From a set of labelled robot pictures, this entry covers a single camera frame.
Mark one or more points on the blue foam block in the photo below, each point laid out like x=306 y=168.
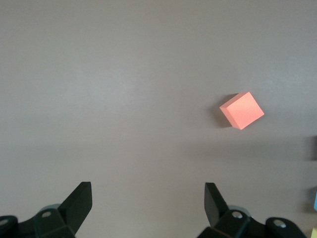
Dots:
x=315 y=202

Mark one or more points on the yellow foam block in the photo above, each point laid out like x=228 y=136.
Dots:
x=314 y=233

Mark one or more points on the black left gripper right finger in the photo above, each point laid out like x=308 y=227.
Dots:
x=235 y=223

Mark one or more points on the orange foam block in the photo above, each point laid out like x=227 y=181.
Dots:
x=244 y=111

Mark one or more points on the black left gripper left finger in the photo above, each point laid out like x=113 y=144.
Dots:
x=62 y=218

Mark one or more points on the brown table cover sheet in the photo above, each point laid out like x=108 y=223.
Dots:
x=123 y=86

